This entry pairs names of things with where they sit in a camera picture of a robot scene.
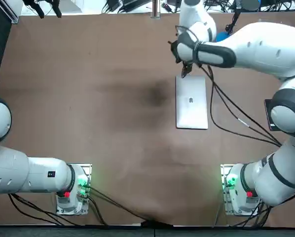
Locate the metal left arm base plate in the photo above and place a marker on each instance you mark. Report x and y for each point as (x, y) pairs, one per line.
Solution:
(87, 168)

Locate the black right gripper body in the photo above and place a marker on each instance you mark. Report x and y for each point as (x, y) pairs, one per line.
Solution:
(188, 64)

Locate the grey power adapter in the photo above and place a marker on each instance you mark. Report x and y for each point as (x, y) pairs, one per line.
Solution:
(135, 6)

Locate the small black power adapter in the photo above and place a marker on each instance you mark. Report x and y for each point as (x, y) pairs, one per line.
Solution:
(114, 6)

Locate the black power strip red switch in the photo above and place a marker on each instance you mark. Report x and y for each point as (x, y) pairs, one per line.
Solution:
(169, 8)

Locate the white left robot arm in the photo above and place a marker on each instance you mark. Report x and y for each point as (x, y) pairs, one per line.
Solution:
(39, 175)

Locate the aluminium frame rail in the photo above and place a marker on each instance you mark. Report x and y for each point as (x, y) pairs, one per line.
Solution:
(13, 12)

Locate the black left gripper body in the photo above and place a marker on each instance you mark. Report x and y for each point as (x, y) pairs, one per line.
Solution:
(31, 2)

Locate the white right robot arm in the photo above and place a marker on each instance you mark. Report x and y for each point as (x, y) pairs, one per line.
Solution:
(273, 49)

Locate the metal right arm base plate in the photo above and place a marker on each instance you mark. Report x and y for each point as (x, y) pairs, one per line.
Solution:
(224, 170)

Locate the silver laptop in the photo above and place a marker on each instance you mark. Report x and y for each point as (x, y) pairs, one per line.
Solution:
(192, 111)

